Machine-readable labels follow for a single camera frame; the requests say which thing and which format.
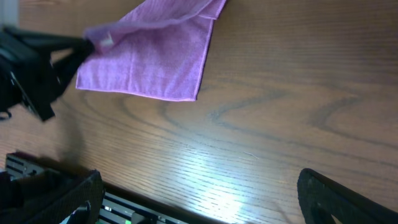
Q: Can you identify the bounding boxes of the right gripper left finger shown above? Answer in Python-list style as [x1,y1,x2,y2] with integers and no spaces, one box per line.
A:
[21,170,104,224]

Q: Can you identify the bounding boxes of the purple microfiber cloth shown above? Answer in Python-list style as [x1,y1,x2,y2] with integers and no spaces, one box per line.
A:
[76,0,226,101]

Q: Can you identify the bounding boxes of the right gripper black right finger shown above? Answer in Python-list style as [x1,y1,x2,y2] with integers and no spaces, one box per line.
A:
[297,168,397,224]

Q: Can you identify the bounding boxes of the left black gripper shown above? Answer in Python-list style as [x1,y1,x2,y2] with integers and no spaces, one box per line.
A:
[1,27,95,121]

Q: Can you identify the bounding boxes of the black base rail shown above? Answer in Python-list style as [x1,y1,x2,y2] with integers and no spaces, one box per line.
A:
[1,152,216,224]

